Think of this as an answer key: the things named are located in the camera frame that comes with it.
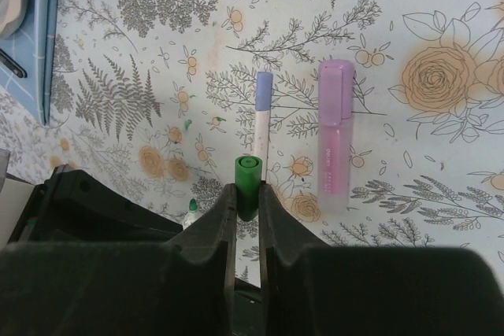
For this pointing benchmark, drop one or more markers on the blue checked cloth napkin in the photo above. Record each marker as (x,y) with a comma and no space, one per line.
(32,47)

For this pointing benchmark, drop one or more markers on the floral tablecloth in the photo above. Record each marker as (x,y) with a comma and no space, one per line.
(155,97)

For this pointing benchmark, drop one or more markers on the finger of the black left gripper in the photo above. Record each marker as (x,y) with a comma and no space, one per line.
(72,206)

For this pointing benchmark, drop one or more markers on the blue pen cap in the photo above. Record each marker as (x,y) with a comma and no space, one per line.
(263,99)

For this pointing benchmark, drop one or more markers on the green pen cap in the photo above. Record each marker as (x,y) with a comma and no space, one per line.
(248,170)

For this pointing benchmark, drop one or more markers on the pink highlighter pen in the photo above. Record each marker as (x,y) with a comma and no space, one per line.
(335,105)

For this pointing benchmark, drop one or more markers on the black handled fork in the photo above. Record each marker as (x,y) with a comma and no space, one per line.
(12,65)

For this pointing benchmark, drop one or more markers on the white pen with blue tip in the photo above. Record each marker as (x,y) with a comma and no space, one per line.
(261,139)

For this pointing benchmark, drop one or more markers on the white pen with green tip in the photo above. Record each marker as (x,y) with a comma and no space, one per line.
(192,214)

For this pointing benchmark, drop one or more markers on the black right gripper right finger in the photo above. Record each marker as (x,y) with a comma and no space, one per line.
(311,288)

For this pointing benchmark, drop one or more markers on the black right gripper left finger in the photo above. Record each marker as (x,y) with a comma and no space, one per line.
(184,286)

